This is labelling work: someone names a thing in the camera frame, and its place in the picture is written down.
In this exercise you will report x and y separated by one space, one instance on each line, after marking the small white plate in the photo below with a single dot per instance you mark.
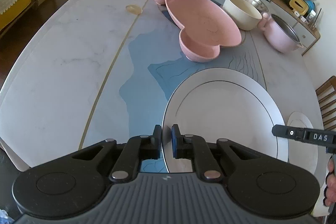
300 154

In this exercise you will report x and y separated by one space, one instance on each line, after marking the large white plate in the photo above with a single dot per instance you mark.
222 103

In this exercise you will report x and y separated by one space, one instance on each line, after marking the right hand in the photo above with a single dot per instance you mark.
330 190

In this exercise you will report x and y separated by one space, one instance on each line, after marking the blue patterned table mat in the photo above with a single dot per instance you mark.
185 63

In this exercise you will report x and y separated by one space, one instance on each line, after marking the cream bowl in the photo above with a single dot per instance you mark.
245 15

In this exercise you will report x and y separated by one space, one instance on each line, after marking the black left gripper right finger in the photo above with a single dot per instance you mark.
205 157

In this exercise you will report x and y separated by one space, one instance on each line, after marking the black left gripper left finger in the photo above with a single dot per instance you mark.
129 156

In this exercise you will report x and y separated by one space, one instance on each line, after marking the yellow tissue holder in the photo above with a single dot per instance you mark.
299 5

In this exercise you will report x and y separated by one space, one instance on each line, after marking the white drawer cabinet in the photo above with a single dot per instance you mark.
308 37

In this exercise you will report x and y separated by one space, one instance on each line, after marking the pink bear-shaped plate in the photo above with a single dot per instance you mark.
205 28

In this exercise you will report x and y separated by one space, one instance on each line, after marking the wooden chair black seat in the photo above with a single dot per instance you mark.
326 95

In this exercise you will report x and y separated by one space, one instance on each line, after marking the blue globe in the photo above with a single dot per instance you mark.
311 9

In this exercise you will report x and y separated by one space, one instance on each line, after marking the pink pot with handle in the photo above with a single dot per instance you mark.
279 34

